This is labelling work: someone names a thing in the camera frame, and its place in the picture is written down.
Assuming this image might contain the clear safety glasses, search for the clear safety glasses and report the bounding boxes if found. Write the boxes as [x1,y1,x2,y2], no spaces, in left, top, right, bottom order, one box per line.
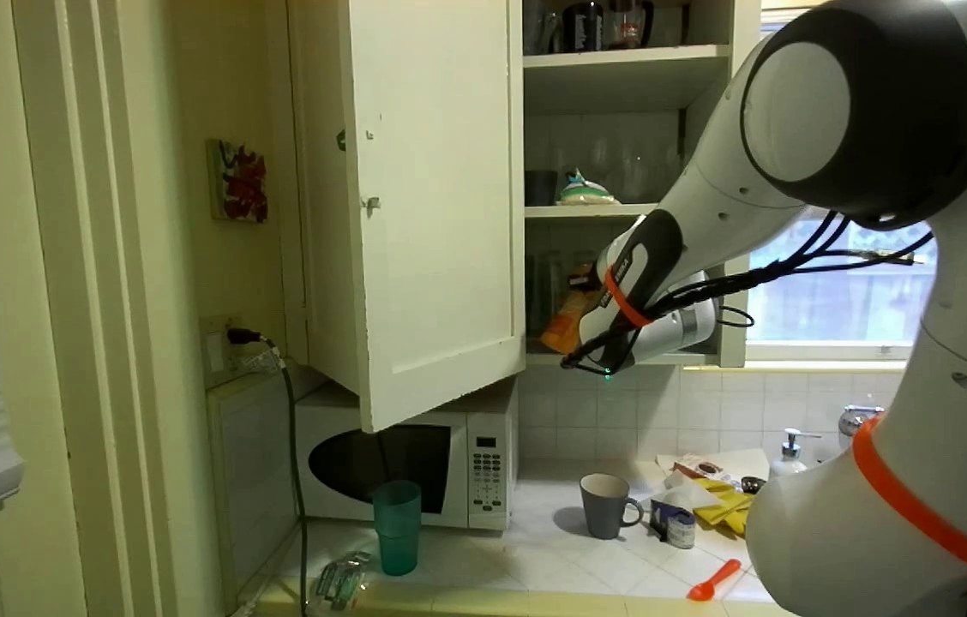
[310,548,382,611]

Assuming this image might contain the grey ceramic mug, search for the grey ceramic mug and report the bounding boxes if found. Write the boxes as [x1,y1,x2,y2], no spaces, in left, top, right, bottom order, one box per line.
[576,470,647,543]

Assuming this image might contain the black microwave power cord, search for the black microwave power cord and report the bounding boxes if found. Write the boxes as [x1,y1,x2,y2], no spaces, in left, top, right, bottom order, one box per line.
[224,325,319,617]

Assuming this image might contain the teal plastic cup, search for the teal plastic cup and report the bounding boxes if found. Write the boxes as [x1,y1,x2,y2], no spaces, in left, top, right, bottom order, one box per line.
[372,478,430,580]

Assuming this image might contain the window with white frame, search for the window with white frame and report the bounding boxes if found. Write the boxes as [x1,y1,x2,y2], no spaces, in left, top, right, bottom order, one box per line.
[740,0,943,369]

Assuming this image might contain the cream wall cabinet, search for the cream wall cabinet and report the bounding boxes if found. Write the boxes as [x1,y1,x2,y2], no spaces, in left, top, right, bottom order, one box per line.
[515,0,765,373]

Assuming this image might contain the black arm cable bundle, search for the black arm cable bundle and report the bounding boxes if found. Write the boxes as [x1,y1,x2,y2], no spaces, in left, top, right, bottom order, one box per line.
[558,208,939,381]

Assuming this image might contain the dark glassware group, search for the dark glassware group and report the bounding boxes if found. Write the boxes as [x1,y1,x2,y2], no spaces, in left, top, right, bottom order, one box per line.
[525,0,663,54]

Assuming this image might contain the coffee print box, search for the coffee print box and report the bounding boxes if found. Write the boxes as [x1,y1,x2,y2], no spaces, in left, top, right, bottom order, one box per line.
[663,449,775,486]

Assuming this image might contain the small blue white cup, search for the small blue white cup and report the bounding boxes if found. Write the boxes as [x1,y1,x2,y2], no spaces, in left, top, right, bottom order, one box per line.
[647,492,702,552]

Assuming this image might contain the wall power outlet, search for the wall power outlet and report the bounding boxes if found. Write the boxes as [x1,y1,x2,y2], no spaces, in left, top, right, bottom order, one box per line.
[199,317,286,388]

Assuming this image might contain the yellow cloth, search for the yellow cloth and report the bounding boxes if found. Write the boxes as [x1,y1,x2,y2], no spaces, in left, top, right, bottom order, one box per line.
[692,478,757,539]

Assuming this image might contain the open cream cabinet door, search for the open cream cabinet door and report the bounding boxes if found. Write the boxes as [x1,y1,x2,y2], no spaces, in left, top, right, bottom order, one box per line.
[286,0,533,435]

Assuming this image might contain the white microwave oven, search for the white microwave oven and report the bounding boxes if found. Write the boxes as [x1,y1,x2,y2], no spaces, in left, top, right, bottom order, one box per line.
[292,392,520,536]

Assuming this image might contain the green cloth item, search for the green cloth item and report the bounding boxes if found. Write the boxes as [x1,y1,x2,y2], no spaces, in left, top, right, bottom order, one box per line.
[557,167,626,208]

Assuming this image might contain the orange sachet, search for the orange sachet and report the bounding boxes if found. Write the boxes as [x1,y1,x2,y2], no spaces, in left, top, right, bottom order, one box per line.
[540,283,610,359]

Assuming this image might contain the red wall picture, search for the red wall picture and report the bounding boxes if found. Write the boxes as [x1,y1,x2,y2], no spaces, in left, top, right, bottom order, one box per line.
[208,137,276,227]

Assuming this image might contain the white bottle with silver pump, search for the white bottle with silver pump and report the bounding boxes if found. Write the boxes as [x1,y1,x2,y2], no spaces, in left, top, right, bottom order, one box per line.
[772,427,813,480]

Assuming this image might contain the shiny metal jar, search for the shiny metal jar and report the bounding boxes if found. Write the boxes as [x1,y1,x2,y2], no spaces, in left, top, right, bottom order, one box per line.
[835,397,887,438]

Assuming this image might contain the orange plastic spoon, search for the orange plastic spoon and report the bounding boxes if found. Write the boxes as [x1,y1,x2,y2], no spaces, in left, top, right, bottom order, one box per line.
[683,556,747,607]

